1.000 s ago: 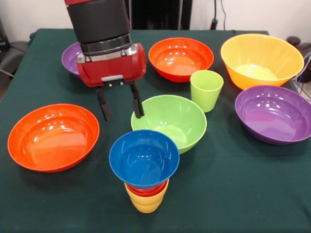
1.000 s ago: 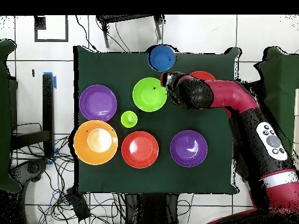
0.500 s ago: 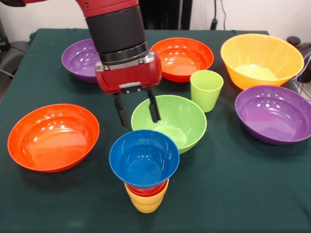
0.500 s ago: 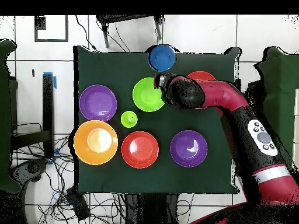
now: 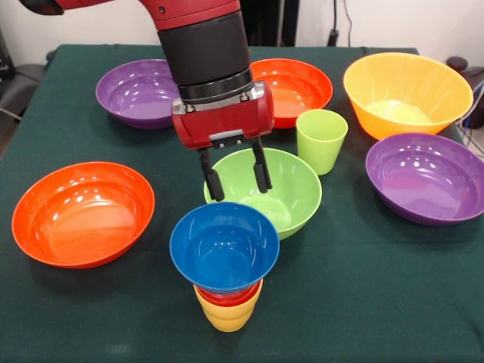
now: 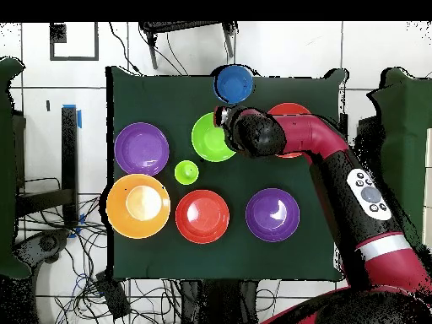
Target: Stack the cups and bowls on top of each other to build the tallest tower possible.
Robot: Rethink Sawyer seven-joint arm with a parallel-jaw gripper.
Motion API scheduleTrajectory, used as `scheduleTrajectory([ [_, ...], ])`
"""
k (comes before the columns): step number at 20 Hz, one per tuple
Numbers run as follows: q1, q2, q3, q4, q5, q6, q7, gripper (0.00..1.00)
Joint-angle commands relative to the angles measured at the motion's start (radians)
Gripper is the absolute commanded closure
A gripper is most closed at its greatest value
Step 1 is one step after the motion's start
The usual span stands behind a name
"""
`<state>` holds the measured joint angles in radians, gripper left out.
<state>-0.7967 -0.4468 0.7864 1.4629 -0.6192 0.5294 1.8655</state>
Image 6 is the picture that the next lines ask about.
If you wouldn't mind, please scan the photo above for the green plastic bowl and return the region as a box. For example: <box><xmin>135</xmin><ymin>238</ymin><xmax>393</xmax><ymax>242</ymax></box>
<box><xmin>191</xmin><ymin>111</ymin><xmax>237</xmax><ymax>163</ymax></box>

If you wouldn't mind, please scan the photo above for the small blue plastic bowl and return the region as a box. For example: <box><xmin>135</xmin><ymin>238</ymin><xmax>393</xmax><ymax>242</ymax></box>
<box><xmin>213</xmin><ymin>64</ymin><xmax>255</xmax><ymax>105</ymax></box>

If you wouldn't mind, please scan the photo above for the dark green tablecloth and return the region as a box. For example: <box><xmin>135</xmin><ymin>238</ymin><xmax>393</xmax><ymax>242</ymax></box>
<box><xmin>105</xmin><ymin>65</ymin><xmax>348</xmax><ymax>283</ymax></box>

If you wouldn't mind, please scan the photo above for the green plastic cup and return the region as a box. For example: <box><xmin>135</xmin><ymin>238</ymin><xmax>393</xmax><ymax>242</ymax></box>
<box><xmin>174</xmin><ymin>159</ymin><xmax>200</xmax><ymax>186</ymax></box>

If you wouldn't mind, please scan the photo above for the orange-red plastic bowl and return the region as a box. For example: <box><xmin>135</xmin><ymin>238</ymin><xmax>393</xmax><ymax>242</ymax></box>
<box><xmin>266</xmin><ymin>102</ymin><xmax>313</xmax><ymax>159</ymax></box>
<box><xmin>175</xmin><ymin>189</ymin><xmax>231</xmax><ymax>245</ymax></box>

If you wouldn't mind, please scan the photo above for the purple plastic bowl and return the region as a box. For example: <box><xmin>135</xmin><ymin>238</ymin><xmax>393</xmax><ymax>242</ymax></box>
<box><xmin>245</xmin><ymin>187</ymin><xmax>300</xmax><ymax>243</ymax></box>
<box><xmin>113</xmin><ymin>121</ymin><xmax>170</xmax><ymax>177</ymax></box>

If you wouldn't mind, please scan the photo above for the large orange plastic bowl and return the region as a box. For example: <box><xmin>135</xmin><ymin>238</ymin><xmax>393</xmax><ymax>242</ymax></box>
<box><xmin>105</xmin><ymin>173</ymin><xmax>172</xmax><ymax>240</ymax></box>

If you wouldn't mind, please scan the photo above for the blue tape strip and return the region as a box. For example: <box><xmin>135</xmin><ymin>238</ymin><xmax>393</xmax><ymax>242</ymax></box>
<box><xmin>62</xmin><ymin>103</ymin><xmax>83</xmax><ymax>129</ymax></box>

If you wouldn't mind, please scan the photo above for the neighbouring green table cloth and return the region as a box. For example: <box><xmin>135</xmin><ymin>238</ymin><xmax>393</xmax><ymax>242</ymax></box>
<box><xmin>0</xmin><ymin>56</ymin><xmax>31</xmax><ymax>279</ymax></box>
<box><xmin>367</xmin><ymin>67</ymin><xmax>432</xmax><ymax>244</ymax></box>

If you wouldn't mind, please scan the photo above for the black power adapter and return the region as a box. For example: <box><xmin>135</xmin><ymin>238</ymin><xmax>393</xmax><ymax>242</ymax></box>
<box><xmin>94</xmin><ymin>271</ymin><xmax>132</xmax><ymax>320</ymax></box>

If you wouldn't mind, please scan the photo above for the white box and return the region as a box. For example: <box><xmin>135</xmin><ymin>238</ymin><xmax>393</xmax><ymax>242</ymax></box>
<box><xmin>424</xmin><ymin>127</ymin><xmax>432</xmax><ymax>247</ymax></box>

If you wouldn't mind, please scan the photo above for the black camera stand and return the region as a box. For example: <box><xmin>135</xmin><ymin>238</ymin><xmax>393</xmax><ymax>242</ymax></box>
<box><xmin>138</xmin><ymin>21</ymin><xmax>239</xmax><ymax>70</ymax></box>

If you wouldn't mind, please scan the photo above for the black floor cable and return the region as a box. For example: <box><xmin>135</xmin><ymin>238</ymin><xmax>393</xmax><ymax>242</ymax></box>
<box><xmin>108</xmin><ymin>21</ymin><xmax>142</xmax><ymax>74</ymax></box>

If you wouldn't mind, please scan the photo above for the black metal frame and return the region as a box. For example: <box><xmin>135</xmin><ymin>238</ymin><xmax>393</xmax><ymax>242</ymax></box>
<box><xmin>14</xmin><ymin>106</ymin><xmax>79</xmax><ymax>227</ymax></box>

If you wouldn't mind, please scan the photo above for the black square floor frame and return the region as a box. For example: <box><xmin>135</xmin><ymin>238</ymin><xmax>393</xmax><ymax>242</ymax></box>
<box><xmin>49</xmin><ymin>22</ymin><xmax>100</xmax><ymax>62</ymax></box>

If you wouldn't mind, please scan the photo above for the tangle of floor cables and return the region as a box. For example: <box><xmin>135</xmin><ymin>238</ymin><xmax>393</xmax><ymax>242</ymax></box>
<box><xmin>16</xmin><ymin>176</ymin><xmax>183</xmax><ymax>324</ymax></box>

